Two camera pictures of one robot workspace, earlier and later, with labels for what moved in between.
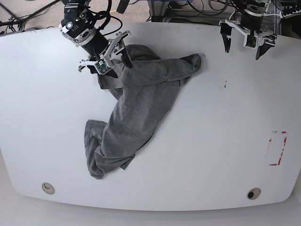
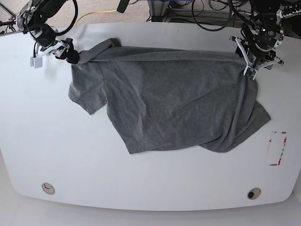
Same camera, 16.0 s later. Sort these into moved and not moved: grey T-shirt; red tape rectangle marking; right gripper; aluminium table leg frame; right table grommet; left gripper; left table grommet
Moved: right gripper; left gripper; grey T-shirt
Not moved: red tape rectangle marking; left table grommet; aluminium table leg frame; right table grommet
